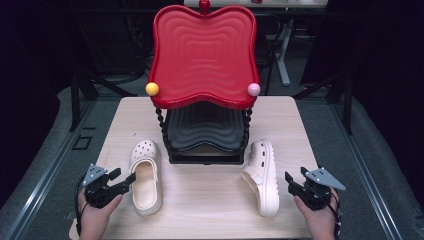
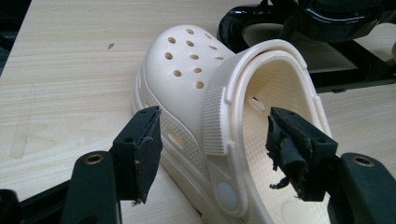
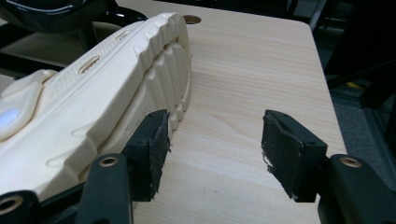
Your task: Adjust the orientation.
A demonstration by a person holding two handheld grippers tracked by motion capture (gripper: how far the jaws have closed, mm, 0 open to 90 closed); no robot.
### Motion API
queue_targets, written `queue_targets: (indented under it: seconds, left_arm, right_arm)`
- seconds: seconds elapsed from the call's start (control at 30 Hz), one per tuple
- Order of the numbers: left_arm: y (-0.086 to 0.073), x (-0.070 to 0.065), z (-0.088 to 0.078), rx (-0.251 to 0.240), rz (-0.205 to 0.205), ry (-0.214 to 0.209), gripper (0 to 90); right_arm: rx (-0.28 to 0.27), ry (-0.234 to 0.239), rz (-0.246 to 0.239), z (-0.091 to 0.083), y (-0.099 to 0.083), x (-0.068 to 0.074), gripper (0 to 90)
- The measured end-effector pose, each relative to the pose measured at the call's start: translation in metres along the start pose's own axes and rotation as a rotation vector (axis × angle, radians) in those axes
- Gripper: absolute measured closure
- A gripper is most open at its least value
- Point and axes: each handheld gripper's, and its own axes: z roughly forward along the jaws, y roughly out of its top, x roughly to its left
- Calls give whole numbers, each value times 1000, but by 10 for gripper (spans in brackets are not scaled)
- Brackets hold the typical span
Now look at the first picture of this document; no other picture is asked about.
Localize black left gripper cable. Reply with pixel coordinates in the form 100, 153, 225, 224
74, 179, 88, 236

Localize person's left hand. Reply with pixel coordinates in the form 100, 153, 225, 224
77, 189, 124, 240

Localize black metal stand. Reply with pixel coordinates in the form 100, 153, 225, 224
69, 71, 138, 133
293, 71, 354, 136

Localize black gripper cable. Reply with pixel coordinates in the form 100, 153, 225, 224
328, 189, 343, 240
74, 179, 88, 236

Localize aluminium floor rail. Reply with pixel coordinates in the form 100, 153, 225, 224
0, 99, 98, 240
333, 99, 405, 240

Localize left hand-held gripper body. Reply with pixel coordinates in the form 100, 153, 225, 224
82, 163, 118, 209

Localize person's right hand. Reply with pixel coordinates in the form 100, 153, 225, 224
293, 188, 340, 240

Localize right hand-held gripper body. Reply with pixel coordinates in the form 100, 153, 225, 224
288, 167, 347, 211

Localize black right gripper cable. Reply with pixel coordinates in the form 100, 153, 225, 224
328, 189, 343, 240

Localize cream clog shoe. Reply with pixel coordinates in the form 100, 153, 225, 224
128, 139, 164, 217
239, 138, 280, 218

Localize red and black shoe rack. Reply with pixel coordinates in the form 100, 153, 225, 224
145, 0, 262, 165

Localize black tape square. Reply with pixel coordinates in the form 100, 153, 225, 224
71, 134, 94, 151

